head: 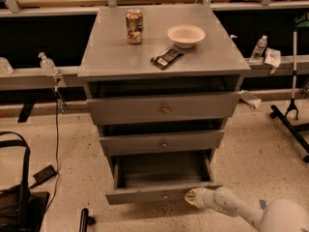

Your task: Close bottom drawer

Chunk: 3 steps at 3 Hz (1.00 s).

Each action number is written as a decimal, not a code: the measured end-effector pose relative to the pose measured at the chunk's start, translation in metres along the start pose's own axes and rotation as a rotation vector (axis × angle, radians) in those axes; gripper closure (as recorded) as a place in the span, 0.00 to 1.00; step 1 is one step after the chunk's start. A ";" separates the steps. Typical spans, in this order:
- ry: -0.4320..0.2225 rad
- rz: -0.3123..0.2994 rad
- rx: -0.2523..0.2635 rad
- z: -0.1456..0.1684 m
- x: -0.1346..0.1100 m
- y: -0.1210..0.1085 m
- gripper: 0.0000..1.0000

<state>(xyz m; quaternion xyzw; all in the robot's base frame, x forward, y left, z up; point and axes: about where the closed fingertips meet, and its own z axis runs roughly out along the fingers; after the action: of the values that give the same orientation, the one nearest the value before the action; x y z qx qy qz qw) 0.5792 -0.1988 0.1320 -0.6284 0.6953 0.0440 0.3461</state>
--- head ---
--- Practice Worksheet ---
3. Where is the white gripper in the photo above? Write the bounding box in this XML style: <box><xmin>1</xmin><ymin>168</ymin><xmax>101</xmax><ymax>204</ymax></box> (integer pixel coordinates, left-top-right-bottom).
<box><xmin>184</xmin><ymin>188</ymin><xmax>214</xmax><ymax>209</ymax></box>

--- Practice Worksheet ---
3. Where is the grey bottom drawer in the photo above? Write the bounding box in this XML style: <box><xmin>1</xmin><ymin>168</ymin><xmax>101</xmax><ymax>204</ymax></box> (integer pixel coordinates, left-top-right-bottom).
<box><xmin>106</xmin><ymin>150</ymin><xmax>220</xmax><ymax>205</ymax></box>

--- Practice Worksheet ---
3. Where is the grey drawer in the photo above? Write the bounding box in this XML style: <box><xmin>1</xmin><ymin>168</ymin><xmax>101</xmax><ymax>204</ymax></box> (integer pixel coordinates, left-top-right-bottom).
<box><xmin>86</xmin><ymin>78</ymin><xmax>239</xmax><ymax>125</ymax></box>
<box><xmin>106</xmin><ymin>150</ymin><xmax>220</xmax><ymax>205</ymax></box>
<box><xmin>99</xmin><ymin>121</ymin><xmax>224</xmax><ymax>156</ymax></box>

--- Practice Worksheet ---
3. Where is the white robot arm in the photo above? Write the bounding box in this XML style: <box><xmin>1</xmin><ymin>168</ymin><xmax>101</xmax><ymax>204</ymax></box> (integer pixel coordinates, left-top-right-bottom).
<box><xmin>184</xmin><ymin>187</ymin><xmax>309</xmax><ymax>232</ymax></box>

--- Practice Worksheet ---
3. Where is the grey middle drawer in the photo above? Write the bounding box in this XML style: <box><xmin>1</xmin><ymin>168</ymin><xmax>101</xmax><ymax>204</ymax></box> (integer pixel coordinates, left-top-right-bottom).
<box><xmin>99</xmin><ymin>121</ymin><xmax>224</xmax><ymax>156</ymax></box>

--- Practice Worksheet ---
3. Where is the grey top drawer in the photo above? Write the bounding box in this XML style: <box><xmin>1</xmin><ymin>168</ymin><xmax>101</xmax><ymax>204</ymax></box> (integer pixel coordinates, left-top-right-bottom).
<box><xmin>86</xmin><ymin>78</ymin><xmax>239</xmax><ymax>125</ymax></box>

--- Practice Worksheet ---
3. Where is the grey wooden drawer cabinet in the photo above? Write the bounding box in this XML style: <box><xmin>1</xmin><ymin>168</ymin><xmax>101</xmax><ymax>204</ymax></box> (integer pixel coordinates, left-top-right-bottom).
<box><xmin>77</xmin><ymin>4</ymin><xmax>252</xmax><ymax>166</ymax></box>

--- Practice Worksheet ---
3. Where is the black cylinder bar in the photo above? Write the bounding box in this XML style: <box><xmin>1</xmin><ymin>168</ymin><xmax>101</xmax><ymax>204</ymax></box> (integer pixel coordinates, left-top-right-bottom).
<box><xmin>79</xmin><ymin>208</ymin><xmax>97</xmax><ymax>232</ymax></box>

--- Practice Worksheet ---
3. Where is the white box on floor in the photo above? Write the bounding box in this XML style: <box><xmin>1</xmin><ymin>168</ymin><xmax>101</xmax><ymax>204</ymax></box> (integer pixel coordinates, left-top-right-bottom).
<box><xmin>240</xmin><ymin>91</ymin><xmax>262</xmax><ymax>108</ymax></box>

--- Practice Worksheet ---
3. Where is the black stand base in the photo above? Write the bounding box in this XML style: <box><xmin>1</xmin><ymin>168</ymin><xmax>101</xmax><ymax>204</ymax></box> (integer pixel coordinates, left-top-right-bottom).
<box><xmin>270</xmin><ymin>103</ymin><xmax>309</xmax><ymax>163</ymax></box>

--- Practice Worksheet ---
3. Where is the black snack bar wrapper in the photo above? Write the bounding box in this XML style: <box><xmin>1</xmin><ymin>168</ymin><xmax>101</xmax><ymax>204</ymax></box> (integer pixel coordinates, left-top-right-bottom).
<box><xmin>151</xmin><ymin>48</ymin><xmax>183</xmax><ymax>71</ymax></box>

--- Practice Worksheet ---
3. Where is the black power adapter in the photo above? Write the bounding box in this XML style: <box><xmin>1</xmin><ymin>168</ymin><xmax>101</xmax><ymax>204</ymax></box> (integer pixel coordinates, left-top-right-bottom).
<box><xmin>33</xmin><ymin>164</ymin><xmax>57</xmax><ymax>185</ymax></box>

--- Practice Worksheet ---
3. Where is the white paper bowl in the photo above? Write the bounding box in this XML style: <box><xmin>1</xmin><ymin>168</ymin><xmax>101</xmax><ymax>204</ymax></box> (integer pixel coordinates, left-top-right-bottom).
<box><xmin>167</xmin><ymin>24</ymin><xmax>206</xmax><ymax>48</ymax></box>

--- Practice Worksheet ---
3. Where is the white paper packet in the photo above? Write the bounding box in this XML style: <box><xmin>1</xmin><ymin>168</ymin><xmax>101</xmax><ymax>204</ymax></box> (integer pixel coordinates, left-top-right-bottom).
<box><xmin>265</xmin><ymin>47</ymin><xmax>281</xmax><ymax>68</ymax></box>

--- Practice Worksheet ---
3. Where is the clear plastic water bottle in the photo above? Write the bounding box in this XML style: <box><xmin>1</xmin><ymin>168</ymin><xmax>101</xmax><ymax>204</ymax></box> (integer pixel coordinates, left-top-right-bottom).
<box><xmin>250</xmin><ymin>35</ymin><xmax>267</xmax><ymax>63</ymax></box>

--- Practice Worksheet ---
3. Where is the crushed soda can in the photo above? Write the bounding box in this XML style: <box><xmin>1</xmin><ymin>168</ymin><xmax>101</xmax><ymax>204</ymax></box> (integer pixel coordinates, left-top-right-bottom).
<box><xmin>126</xmin><ymin>9</ymin><xmax>144</xmax><ymax>44</ymax></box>

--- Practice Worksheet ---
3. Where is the clear sanitizer pump bottle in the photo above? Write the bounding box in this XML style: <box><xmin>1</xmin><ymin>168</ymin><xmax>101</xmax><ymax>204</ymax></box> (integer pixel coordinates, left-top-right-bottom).
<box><xmin>39</xmin><ymin>52</ymin><xmax>58</xmax><ymax>76</ymax></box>

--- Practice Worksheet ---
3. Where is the white pole with clamp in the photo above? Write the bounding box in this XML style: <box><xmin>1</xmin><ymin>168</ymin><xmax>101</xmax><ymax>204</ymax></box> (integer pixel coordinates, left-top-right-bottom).
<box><xmin>285</xmin><ymin>13</ymin><xmax>309</xmax><ymax>119</ymax></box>

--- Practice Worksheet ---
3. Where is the clear plastic container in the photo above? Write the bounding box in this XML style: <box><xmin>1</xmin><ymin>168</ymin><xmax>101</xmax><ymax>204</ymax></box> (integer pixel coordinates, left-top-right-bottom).
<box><xmin>0</xmin><ymin>57</ymin><xmax>14</xmax><ymax>74</ymax></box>

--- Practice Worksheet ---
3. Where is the black power cable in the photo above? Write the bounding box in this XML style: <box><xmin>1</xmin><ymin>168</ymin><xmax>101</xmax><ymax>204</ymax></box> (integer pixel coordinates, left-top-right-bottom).
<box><xmin>28</xmin><ymin>87</ymin><xmax>67</xmax><ymax>213</ymax></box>

